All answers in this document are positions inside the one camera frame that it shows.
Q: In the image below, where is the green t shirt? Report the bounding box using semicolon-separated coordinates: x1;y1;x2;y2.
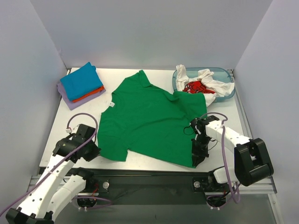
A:
97;70;207;168

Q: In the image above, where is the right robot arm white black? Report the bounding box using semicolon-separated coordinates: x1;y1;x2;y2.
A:
190;115;274;190

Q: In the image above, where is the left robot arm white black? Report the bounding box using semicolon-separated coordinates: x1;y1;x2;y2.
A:
6;124;100;224

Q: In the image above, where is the folded lilac t shirt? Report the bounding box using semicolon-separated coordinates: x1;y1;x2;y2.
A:
57;83;105;110

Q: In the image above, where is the folded orange t shirt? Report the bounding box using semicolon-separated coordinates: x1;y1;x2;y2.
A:
72;86;106;103

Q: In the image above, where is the white t shirt red print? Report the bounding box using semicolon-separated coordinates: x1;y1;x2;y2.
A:
172;64;235;106

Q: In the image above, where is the folded blue t shirt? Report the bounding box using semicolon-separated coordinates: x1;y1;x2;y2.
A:
60;62;103;101

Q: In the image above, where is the clear blue plastic bin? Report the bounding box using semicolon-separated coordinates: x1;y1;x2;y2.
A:
186;67;235;103

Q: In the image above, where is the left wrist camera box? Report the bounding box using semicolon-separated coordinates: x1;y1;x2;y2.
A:
65;125;78;134

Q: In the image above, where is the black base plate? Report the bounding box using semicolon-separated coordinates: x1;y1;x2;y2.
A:
80;169;229;205

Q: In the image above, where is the aluminium frame rail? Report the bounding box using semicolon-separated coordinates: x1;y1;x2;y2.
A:
27;175;277;194

